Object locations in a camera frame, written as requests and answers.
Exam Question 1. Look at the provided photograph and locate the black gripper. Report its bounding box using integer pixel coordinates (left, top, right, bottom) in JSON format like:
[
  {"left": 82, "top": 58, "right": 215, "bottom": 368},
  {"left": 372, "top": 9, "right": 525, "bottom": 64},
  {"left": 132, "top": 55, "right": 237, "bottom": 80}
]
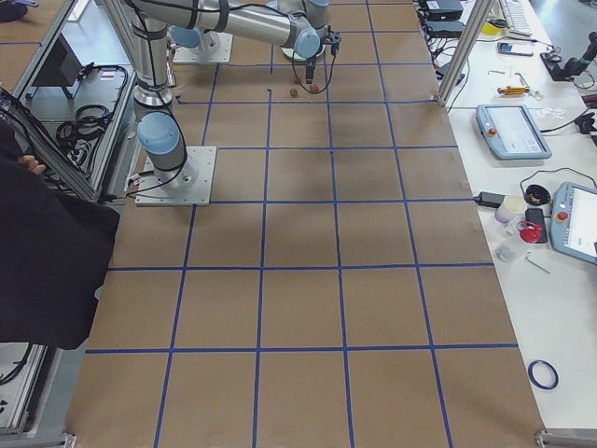
[{"left": 305, "top": 58, "right": 316, "bottom": 85}]

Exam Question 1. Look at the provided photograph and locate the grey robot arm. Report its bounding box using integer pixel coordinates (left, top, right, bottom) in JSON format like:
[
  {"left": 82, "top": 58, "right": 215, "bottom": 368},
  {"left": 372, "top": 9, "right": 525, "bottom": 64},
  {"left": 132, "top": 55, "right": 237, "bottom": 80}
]
[{"left": 127, "top": 1, "right": 339, "bottom": 187}]

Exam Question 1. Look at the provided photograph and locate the pale green plate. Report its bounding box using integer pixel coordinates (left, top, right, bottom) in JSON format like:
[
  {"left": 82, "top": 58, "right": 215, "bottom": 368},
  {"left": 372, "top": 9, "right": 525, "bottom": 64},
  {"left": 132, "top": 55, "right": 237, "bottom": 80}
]
[{"left": 281, "top": 48, "right": 306, "bottom": 63}]

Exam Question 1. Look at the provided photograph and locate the gold metal tool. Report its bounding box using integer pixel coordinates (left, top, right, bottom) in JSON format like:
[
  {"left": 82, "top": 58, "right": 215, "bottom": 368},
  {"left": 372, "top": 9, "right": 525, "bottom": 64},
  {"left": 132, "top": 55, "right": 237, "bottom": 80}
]
[{"left": 497, "top": 86, "right": 530, "bottom": 96}]

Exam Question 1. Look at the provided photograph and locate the far teach pendant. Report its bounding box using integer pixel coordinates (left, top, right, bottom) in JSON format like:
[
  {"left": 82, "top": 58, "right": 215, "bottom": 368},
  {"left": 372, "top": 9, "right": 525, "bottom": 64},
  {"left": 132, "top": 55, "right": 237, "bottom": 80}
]
[{"left": 476, "top": 105, "right": 552, "bottom": 161}]

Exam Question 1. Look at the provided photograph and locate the teach pendant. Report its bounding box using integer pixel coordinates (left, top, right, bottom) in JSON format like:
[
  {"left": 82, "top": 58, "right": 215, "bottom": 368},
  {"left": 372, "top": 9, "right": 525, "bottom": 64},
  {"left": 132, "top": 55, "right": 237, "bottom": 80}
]
[
  {"left": 549, "top": 182, "right": 597, "bottom": 265},
  {"left": 476, "top": 105, "right": 552, "bottom": 161}
]

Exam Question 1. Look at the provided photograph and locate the black power adapter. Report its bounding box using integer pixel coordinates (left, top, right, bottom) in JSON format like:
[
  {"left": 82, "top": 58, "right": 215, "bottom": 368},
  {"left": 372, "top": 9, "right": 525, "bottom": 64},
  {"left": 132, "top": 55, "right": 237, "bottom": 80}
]
[{"left": 473, "top": 191, "right": 506, "bottom": 209}]

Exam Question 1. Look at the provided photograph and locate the white paper cup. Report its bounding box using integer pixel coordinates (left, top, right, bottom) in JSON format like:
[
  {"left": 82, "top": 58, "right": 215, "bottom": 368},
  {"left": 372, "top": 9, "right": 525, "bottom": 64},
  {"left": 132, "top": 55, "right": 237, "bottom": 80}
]
[{"left": 494, "top": 195, "right": 527, "bottom": 224}]

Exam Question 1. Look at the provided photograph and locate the red round object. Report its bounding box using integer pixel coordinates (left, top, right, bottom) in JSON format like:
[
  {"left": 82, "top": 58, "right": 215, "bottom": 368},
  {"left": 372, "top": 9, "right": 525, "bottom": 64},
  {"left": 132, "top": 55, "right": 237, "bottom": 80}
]
[{"left": 518, "top": 221, "right": 548, "bottom": 244}]

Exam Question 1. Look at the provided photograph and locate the near teach pendant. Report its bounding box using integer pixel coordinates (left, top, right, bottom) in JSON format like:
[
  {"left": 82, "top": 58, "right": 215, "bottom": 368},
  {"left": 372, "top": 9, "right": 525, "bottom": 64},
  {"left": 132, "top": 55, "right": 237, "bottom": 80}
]
[{"left": 549, "top": 182, "right": 597, "bottom": 265}]

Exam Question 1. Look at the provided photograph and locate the person in black clothing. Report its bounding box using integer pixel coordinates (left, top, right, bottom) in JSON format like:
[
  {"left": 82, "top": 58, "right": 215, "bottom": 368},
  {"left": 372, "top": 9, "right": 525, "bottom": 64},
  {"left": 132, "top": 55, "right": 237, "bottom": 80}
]
[{"left": 1, "top": 122, "right": 119, "bottom": 350}]

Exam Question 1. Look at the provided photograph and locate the blue tape roll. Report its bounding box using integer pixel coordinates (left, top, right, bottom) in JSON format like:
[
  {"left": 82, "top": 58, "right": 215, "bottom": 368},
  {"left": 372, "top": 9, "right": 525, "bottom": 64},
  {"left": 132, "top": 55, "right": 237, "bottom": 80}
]
[{"left": 527, "top": 359, "right": 560, "bottom": 391}]

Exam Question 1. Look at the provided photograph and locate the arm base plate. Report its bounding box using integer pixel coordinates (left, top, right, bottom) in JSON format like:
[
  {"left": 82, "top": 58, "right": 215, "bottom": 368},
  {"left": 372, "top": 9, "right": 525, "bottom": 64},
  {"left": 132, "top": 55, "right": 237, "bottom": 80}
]
[
  {"left": 174, "top": 33, "right": 233, "bottom": 65},
  {"left": 134, "top": 146, "right": 217, "bottom": 206}
]

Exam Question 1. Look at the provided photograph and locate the aluminium frame post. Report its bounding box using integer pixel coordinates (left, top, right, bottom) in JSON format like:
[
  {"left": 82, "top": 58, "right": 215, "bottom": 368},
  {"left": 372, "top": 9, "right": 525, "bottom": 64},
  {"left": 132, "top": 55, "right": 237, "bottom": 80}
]
[{"left": 437, "top": 0, "right": 493, "bottom": 106}]

